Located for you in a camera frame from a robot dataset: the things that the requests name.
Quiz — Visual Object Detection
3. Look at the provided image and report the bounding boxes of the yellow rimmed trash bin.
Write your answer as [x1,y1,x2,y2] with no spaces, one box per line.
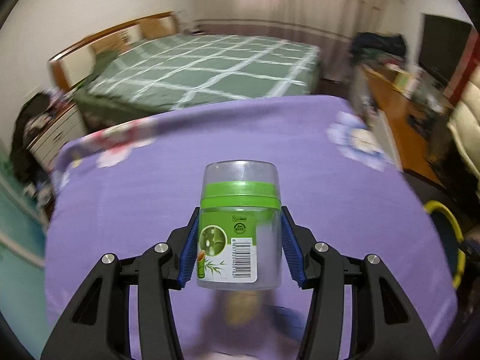
[424,200,466,289]

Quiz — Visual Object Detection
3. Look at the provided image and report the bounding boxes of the pink white curtain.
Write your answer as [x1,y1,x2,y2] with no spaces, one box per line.
[193,0,388,81]

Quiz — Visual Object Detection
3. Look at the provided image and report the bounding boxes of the pile of clothes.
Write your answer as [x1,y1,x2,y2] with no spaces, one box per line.
[349,32,407,66]

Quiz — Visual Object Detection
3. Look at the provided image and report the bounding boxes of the cream puffer jacket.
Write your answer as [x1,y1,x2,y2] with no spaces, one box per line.
[448,80,479,195]

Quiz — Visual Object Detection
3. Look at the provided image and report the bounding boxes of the black television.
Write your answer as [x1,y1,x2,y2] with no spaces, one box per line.
[417,14,473,86]

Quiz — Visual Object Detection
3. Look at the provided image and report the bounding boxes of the bed with green quilt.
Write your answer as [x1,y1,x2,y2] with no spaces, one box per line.
[72,34,320,127]

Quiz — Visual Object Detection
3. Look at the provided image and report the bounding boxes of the sliding wardrobe door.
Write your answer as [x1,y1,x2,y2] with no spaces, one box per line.
[1,145,50,359]

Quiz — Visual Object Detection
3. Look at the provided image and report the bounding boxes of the white nightstand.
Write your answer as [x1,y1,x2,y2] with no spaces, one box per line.
[28,103,87,172]

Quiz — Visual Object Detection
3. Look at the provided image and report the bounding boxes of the wooden long cabinet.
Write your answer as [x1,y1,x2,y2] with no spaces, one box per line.
[349,64,442,187]

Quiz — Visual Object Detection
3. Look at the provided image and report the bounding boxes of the clear green lid jar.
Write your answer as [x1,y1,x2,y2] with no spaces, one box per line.
[196,160,282,291]

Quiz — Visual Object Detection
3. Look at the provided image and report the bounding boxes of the purple floral tablecloth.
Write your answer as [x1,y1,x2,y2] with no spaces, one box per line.
[41,96,456,359]

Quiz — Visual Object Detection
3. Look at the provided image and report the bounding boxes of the dark clothes on nightstand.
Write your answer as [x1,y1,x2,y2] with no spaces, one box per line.
[10,92,50,185]

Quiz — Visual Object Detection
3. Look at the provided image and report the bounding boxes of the wooden headboard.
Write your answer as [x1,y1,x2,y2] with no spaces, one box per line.
[49,11,181,93]

